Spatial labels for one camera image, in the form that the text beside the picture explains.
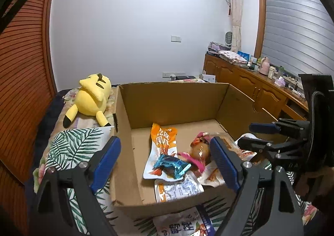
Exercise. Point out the wooden sideboard cabinet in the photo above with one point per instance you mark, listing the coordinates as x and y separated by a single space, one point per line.
279 102

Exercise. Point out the brown cardboard box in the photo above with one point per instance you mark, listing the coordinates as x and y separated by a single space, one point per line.
164 118

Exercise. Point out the blue white duck gizzard bag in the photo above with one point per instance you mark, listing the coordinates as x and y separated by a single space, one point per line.
193 221

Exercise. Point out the cream tied curtain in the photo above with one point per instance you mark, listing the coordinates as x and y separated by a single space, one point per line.
236 13

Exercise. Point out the teal foil candy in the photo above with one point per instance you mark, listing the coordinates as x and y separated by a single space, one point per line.
173 167

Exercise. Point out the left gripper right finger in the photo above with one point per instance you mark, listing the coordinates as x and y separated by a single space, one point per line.
268 193

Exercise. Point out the person's right hand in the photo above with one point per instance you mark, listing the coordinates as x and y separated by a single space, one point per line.
313 184

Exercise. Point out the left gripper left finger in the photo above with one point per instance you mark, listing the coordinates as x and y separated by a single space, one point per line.
51 213

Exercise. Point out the orange chicken feet snack bag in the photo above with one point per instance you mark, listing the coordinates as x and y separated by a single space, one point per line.
163 141

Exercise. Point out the white paper bag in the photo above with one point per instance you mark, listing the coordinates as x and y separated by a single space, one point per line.
208 78

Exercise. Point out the wooden louvered wardrobe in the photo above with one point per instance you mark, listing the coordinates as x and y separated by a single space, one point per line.
27 89

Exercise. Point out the white label snack packet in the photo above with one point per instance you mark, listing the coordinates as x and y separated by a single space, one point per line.
168 191

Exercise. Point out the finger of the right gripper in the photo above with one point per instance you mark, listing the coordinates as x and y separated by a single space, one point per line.
252 144
271 128

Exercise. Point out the pink tissue box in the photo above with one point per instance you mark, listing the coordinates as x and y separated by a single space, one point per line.
280 82

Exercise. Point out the small white fan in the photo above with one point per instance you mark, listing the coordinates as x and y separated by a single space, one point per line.
228 39

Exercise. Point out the folded floral cloth stack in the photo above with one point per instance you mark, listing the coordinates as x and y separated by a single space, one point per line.
232 57

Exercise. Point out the grey window blind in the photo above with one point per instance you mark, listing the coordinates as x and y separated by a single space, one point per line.
298 36

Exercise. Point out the pink squid snack bag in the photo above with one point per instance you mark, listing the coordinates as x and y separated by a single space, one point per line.
199 151

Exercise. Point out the white wall switch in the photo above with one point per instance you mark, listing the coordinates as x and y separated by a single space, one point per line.
176 39

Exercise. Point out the pink kettle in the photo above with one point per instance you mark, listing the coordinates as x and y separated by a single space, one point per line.
264 66

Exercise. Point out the white chicken feet snack bag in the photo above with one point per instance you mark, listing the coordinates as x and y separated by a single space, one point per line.
211 175

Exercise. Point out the white power strip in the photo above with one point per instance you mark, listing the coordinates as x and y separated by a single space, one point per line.
172 74

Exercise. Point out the yellow pikachu plush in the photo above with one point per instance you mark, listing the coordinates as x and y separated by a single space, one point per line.
91 100

